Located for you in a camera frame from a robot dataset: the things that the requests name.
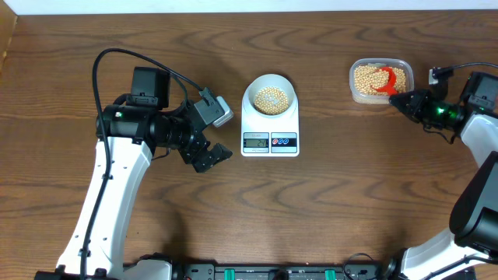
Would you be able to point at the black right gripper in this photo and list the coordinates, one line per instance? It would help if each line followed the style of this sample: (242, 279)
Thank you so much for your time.
(420, 99)

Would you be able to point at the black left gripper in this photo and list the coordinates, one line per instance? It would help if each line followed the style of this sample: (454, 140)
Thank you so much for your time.
(191, 153)

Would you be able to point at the red measuring scoop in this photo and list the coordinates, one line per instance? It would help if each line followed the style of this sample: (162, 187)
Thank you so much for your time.
(389, 87)

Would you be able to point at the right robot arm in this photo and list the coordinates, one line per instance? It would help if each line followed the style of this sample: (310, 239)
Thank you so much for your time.
(471, 237)

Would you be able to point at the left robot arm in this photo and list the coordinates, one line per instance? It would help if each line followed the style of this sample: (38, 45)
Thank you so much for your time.
(133, 127)

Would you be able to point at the white digital kitchen scale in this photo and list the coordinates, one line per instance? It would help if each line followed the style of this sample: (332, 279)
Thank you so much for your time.
(269, 136)

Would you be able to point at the soybeans in bowl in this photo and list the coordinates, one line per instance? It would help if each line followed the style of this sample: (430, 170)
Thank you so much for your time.
(271, 101)

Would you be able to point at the grey round bowl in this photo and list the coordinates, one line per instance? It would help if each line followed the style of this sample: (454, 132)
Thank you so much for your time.
(272, 80)

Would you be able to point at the clear plastic container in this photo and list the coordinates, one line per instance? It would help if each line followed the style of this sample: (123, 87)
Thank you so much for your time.
(380, 100)

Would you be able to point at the pile of soybeans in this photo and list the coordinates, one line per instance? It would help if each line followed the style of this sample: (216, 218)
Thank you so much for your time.
(368, 77)

